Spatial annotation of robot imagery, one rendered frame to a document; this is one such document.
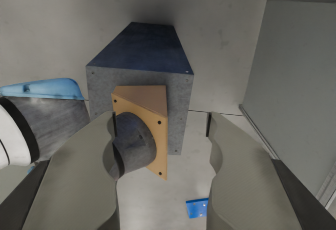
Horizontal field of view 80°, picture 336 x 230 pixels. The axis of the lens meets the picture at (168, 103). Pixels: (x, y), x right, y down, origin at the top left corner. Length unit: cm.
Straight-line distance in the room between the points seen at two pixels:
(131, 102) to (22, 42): 145
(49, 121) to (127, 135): 17
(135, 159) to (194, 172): 183
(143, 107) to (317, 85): 85
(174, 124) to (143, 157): 20
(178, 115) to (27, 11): 140
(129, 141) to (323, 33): 95
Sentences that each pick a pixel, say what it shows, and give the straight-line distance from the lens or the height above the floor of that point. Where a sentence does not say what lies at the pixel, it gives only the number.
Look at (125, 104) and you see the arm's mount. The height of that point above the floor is 109.
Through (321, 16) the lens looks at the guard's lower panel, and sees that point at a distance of 118.
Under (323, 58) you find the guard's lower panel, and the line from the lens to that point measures 112.
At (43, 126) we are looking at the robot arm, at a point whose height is 127.
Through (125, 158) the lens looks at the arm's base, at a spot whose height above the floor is 120.
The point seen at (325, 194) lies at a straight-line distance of 114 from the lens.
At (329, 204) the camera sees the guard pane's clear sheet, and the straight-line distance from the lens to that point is 117.
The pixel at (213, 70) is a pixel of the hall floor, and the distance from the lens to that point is 168.
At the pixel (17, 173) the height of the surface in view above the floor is 28.
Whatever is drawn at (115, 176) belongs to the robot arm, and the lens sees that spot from 47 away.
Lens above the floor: 153
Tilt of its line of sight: 62 degrees down
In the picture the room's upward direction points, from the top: 176 degrees clockwise
